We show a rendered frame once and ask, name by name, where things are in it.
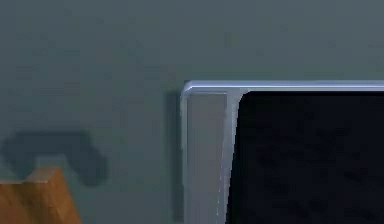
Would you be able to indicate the silver framed television set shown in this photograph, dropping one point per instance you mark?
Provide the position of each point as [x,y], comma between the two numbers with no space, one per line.
[300,160]

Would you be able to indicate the orange wooden furniture piece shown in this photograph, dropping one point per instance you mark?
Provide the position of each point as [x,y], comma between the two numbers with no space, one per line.
[33,203]

